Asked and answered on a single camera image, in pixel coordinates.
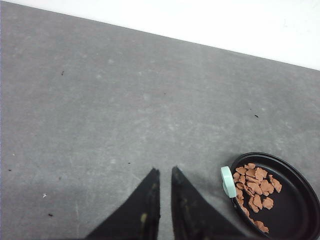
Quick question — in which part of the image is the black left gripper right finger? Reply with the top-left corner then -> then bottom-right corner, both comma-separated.
171,166 -> 251,240

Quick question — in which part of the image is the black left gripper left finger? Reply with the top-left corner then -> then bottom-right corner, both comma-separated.
85,168 -> 160,240

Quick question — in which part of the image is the pile of brown beef pieces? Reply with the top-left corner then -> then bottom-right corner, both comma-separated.
233,162 -> 282,234

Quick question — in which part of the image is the black frying pan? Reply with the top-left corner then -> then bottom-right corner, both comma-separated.
220,152 -> 320,240

